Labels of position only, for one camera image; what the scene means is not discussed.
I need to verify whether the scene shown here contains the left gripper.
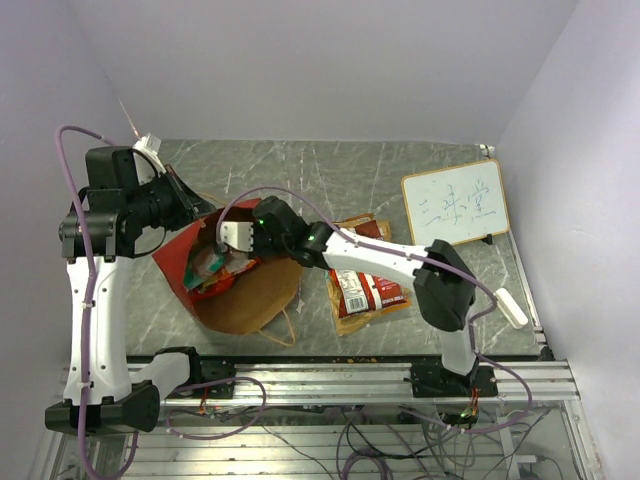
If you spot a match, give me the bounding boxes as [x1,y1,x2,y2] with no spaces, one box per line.
[127,163,217,231]

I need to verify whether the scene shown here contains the orange red chips bag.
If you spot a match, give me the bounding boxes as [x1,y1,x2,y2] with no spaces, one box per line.
[218,250,260,278]

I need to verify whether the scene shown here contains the red paper bag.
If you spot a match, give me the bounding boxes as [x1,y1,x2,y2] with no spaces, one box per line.
[152,208,302,335]

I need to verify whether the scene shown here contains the red Doritos bag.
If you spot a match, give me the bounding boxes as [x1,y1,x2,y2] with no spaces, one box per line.
[330,221,412,319]

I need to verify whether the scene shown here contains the tan gold snack bag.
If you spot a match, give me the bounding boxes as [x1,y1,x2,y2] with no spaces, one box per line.
[325,212,396,337]

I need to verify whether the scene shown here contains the orange snack bag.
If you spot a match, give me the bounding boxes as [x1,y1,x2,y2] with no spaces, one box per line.
[374,298,412,316]

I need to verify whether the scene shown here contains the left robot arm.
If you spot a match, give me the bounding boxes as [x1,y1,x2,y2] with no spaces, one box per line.
[45,146,213,437]

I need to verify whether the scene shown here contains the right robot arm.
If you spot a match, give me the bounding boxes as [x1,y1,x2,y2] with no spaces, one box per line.
[253,196,480,397]

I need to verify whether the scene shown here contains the teal white snack bag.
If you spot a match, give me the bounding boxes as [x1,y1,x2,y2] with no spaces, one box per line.
[183,245,225,290]

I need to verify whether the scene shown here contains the colourful red yellow snack bag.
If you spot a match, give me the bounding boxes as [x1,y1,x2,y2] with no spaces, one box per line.
[189,275,235,303]

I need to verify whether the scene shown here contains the small whiteboard with stand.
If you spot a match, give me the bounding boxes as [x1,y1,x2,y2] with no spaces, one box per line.
[401,159,510,246]

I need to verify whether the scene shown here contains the white eraser block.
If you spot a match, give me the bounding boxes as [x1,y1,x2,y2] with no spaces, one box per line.
[495,288,528,330]

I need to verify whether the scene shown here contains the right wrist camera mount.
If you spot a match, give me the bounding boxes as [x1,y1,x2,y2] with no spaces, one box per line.
[220,221,254,253]

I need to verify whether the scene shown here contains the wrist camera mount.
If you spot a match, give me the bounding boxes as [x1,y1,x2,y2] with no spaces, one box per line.
[220,221,254,253]
[133,133,165,183]

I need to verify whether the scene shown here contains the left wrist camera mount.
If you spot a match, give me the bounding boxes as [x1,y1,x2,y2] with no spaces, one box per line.
[133,133,165,183]

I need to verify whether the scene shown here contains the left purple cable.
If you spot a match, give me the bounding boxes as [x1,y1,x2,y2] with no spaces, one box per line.
[53,124,139,480]

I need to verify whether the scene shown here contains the loose wires under table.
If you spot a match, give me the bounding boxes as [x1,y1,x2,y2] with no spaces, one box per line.
[164,377,551,480]

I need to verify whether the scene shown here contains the aluminium frame rail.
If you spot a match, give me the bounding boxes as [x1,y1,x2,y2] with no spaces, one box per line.
[49,357,601,480]

